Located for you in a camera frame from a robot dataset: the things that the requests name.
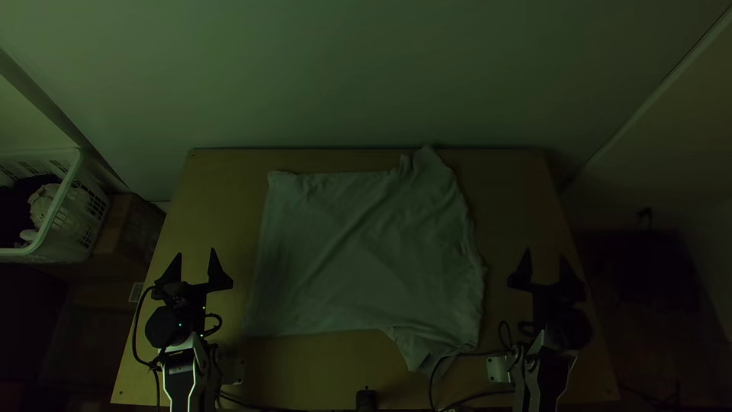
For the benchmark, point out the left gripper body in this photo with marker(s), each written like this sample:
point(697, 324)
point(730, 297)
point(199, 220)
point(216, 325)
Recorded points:
point(186, 294)

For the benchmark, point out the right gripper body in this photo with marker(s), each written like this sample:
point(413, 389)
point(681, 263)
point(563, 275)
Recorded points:
point(552, 303)

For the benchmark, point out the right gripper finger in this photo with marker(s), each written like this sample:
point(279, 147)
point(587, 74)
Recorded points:
point(571, 286)
point(523, 274)

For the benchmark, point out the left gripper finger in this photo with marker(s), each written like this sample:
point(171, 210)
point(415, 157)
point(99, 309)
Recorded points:
point(171, 273)
point(217, 277)

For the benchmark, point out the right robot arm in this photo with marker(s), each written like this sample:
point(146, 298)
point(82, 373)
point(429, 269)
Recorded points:
point(543, 372)

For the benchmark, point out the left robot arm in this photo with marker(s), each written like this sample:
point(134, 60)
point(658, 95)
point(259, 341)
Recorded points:
point(182, 366)

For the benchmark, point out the white t-shirt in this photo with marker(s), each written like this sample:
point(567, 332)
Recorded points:
point(366, 257)

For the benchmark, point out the brown cardboard box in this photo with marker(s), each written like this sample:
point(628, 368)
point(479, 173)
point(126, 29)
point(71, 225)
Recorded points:
point(128, 226)

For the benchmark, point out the white laundry basket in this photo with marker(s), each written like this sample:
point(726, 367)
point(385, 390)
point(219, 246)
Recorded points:
point(77, 217)

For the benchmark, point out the heap of clothes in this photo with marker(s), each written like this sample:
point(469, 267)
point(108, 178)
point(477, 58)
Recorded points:
point(31, 209)

